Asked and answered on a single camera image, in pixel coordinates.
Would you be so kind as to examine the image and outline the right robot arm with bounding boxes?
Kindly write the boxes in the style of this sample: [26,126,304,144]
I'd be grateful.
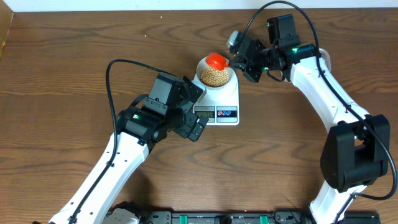
[227,14,394,223]

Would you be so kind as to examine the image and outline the clear plastic bean container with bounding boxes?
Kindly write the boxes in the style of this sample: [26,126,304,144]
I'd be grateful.
[319,48,331,71]

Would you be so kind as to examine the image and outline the soybeans in grey bowl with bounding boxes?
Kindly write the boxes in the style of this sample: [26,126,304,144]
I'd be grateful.
[200,67,229,87]

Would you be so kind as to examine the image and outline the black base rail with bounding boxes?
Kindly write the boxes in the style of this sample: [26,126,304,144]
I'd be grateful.
[105,210,381,224]

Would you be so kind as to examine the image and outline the red plastic measuring scoop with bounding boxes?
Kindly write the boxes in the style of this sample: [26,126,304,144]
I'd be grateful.
[205,53,229,71]

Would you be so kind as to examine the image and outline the white digital kitchen scale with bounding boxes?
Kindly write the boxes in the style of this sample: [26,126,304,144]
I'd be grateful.
[193,69,240,126]

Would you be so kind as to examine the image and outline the grey plastic bowl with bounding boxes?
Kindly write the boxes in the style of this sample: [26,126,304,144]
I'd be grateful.
[196,53,233,88]

